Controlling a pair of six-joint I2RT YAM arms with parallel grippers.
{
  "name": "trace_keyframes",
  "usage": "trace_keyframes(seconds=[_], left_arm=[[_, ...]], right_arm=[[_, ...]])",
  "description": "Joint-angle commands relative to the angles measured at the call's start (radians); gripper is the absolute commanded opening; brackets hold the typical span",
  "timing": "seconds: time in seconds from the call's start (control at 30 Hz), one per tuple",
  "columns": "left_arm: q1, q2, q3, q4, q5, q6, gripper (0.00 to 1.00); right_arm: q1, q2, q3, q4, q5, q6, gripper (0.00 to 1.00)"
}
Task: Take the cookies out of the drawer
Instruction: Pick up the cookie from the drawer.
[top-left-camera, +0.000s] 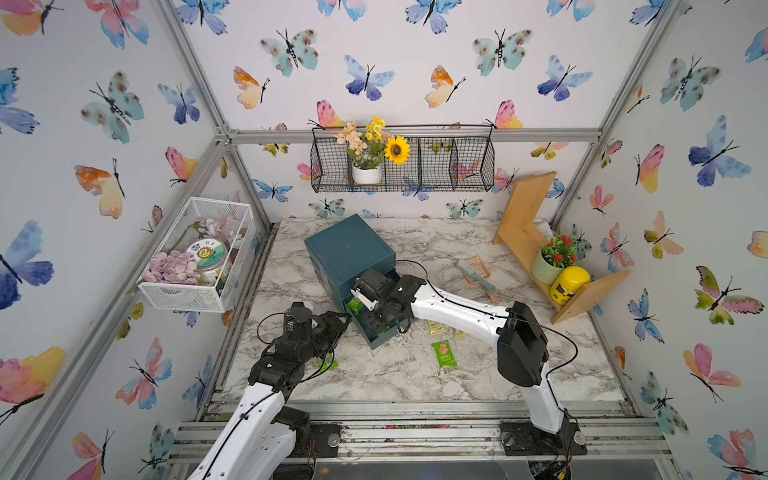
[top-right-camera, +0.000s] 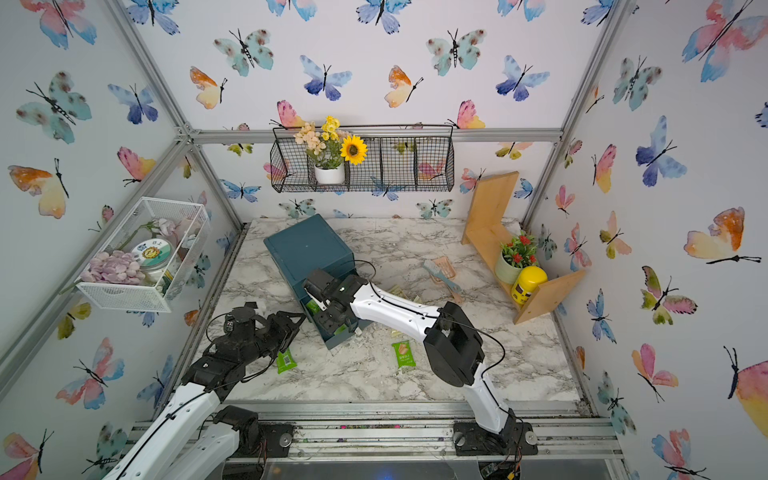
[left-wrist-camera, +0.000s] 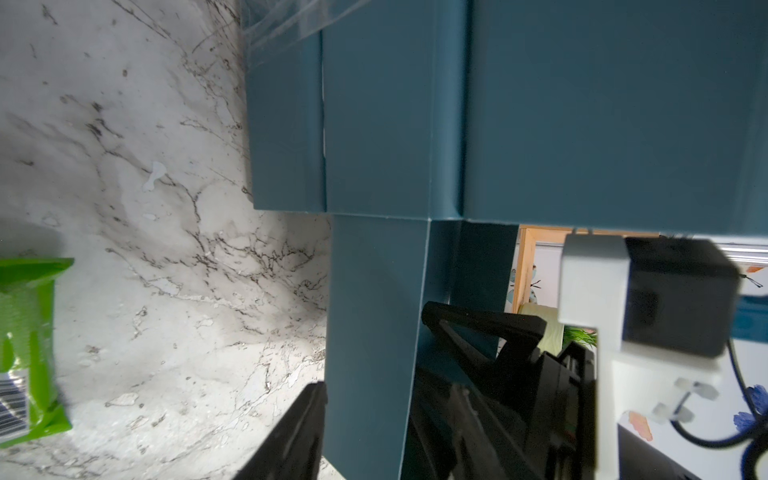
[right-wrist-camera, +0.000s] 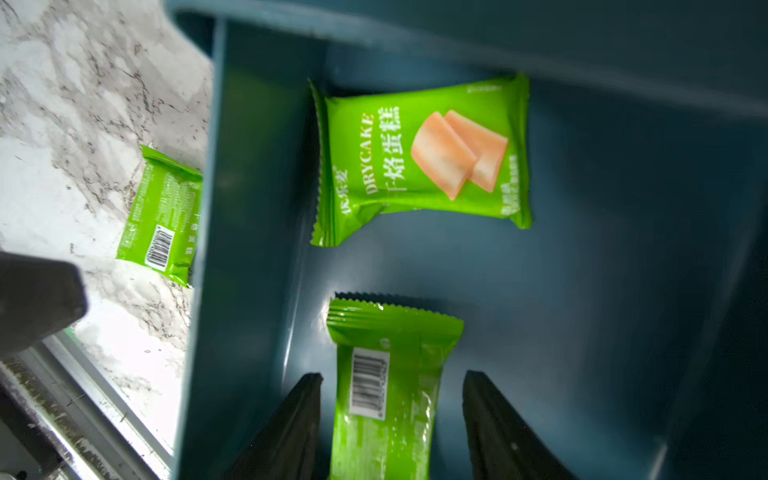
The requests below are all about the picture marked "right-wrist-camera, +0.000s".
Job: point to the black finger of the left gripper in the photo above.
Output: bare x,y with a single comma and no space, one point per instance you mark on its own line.
39,297

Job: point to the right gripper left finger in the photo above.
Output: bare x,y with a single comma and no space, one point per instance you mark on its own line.
286,447

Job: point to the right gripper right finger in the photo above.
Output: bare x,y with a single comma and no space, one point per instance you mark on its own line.
501,444

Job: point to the green cookie packet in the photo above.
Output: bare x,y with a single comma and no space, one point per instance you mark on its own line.
390,361
457,149
161,230

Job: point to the teal drawer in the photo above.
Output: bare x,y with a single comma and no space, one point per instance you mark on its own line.
628,326

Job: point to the teal drawer cabinet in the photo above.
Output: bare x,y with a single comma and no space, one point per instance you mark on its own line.
709,54

